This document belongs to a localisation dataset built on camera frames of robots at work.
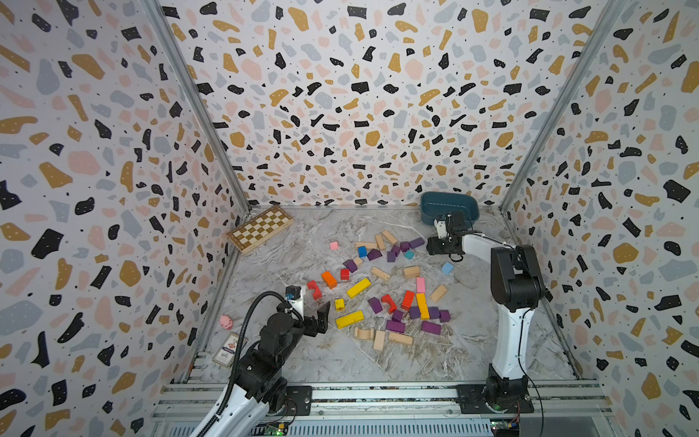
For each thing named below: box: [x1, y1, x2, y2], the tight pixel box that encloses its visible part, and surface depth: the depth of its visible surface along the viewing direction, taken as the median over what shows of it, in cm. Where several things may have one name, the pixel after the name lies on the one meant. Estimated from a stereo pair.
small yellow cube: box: [334, 298, 346, 313], surface depth 92 cm
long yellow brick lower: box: [335, 310, 365, 330], surface depth 90 cm
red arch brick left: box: [306, 280, 324, 301], surface depth 97 cm
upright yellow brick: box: [415, 293, 431, 321], surface depth 93 cm
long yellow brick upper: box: [345, 277, 373, 299], surface depth 99 cm
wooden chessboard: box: [225, 205, 294, 255], surface depth 112 cm
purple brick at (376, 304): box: [366, 296, 384, 315], surface depth 94 cm
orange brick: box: [321, 270, 338, 290], surface depth 99 cm
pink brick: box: [415, 276, 426, 294], surface depth 99 cm
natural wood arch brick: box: [354, 326, 375, 339], surface depth 86 cm
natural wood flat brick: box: [388, 332, 414, 346], surface depth 87 cm
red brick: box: [401, 289, 416, 310], surface depth 95 cm
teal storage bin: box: [420, 191, 481, 226], surface depth 124 cm
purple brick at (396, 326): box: [385, 319, 406, 334], surface depth 89 cm
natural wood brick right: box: [429, 284, 448, 304], surface depth 97 cm
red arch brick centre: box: [380, 294, 398, 315], surface depth 94 cm
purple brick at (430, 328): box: [421, 320, 442, 336], surface depth 90 cm
